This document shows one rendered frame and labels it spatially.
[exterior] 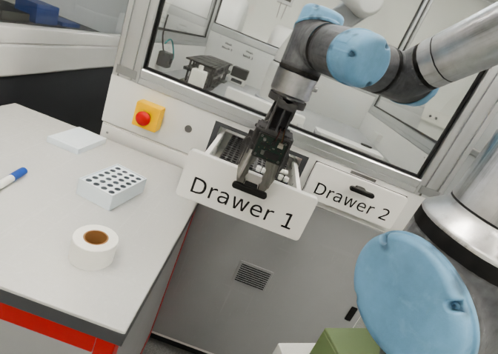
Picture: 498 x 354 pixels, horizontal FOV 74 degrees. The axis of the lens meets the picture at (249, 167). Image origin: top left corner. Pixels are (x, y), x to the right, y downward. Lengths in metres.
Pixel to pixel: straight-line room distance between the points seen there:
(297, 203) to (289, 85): 0.26
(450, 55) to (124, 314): 0.58
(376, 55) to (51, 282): 0.56
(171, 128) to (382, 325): 0.81
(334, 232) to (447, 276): 0.81
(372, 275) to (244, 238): 0.79
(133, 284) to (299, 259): 0.66
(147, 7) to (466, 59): 0.76
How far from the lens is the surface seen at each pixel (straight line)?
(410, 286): 0.32
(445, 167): 1.09
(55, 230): 0.68
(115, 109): 1.07
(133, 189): 0.79
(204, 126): 0.98
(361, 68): 0.49
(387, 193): 1.05
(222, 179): 0.70
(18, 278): 0.59
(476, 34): 0.53
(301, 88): 0.59
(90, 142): 0.99
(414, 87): 0.58
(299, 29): 0.59
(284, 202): 0.71
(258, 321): 1.31
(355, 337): 0.55
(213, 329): 1.36
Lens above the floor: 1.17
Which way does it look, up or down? 20 degrees down
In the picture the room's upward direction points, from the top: 22 degrees clockwise
